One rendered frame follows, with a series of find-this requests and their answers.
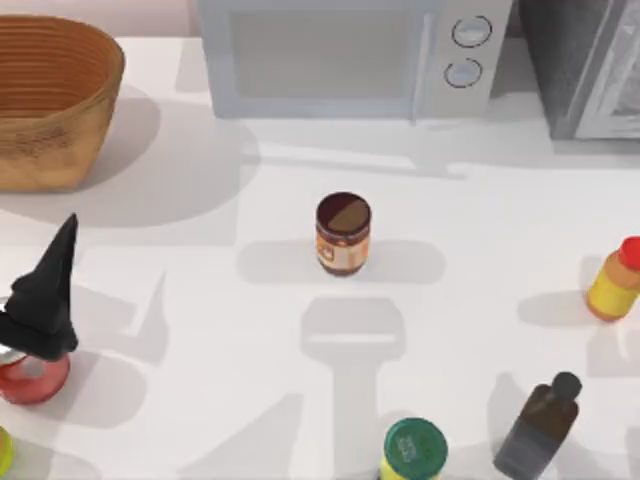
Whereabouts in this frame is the brown jar with label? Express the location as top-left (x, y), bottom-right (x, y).
top-left (315, 191), bottom-right (373, 277)

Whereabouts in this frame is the pale microwave oven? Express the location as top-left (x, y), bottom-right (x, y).
top-left (196, 0), bottom-right (515, 125)

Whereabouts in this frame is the microwave knob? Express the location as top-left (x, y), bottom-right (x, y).
top-left (451, 14), bottom-right (494, 47)
top-left (443, 57), bottom-right (484, 90)

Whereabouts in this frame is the yellow jar with green lid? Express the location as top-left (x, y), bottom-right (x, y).
top-left (378, 417), bottom-right (449, 480)

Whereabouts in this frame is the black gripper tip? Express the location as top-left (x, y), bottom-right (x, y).
top-left (0, 212), bottom-right (80, 362)

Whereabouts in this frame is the dark brown bottle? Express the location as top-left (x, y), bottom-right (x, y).
top-left (493, 371), bottom-right (583, 480)

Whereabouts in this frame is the yellow bottle with red cap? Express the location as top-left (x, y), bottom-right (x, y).
top-left (585, 236), bottom-right (640, 322)

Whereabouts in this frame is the brown woven basket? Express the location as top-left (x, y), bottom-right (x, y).
top-left (0, 15), bottom-right (126, 193)

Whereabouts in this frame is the red can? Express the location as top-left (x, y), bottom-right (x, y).
top-left (0, 343), bottom-right (72, 406)

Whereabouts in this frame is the microwave door handle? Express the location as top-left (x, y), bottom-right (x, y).
top-left (410, 12), bottom-right (433, 124)

